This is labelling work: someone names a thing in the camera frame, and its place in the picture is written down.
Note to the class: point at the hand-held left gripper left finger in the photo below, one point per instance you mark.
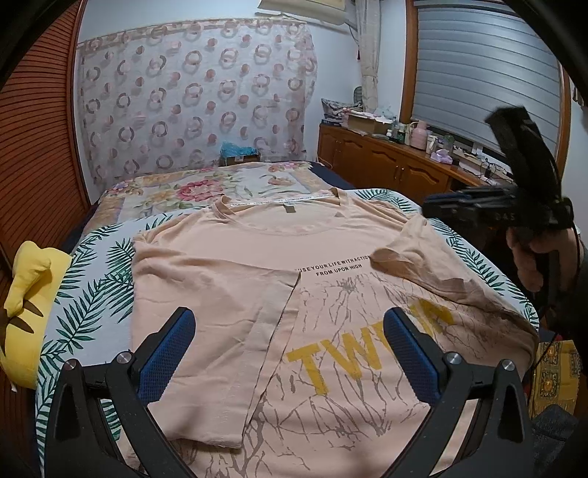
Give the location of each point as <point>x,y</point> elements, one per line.
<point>167,354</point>

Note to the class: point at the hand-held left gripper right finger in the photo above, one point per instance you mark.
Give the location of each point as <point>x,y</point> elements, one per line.
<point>411,358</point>

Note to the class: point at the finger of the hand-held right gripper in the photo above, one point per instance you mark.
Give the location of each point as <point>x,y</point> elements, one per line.
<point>464,204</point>

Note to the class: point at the peach printed t-shirt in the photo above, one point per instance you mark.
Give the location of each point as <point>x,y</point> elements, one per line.
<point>257,257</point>

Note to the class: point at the person's right hand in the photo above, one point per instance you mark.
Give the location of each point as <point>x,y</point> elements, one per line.
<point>528,264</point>

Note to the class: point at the purple tissue pack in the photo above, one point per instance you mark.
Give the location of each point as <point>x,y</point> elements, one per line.
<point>442,156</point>

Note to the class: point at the pink thermos flask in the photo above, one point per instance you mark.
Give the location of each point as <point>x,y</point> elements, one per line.
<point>419,134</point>

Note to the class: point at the wooden cabinet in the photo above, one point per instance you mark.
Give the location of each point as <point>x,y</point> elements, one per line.
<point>381,158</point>

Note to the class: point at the grey window blind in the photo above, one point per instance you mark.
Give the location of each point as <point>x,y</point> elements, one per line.
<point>482,69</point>

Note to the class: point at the leaf print bedsheet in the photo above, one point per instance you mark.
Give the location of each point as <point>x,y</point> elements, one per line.
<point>99,280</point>

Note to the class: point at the open cardboard box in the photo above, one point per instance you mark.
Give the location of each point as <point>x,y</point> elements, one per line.
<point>365,124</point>

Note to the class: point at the yellow patterned cloth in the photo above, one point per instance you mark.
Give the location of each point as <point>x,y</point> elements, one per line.
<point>551,372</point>

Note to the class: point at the yellow plush toy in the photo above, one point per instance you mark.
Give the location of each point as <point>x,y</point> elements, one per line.
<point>27,294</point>

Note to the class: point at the patterned fabric bag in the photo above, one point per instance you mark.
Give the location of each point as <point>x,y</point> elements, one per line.
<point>337,110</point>

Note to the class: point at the floral blanket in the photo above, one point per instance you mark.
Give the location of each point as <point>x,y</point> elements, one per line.
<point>183,190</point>

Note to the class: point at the dark grey fabric object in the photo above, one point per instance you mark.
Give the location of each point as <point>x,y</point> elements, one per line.
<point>553,441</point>

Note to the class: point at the white lace curtain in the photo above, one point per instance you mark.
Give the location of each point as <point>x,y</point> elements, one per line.
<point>372,50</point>

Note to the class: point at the box with blue bag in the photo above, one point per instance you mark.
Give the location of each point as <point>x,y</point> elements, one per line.
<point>239,154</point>

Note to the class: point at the wooden slatted door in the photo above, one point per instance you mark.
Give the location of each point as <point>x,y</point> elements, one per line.
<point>36,147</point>

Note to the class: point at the circle patterned sheer cloth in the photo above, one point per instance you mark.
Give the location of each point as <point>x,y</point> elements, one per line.
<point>193,92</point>

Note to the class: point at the wall air conditioner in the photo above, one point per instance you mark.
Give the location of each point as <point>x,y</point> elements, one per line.
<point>303,9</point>

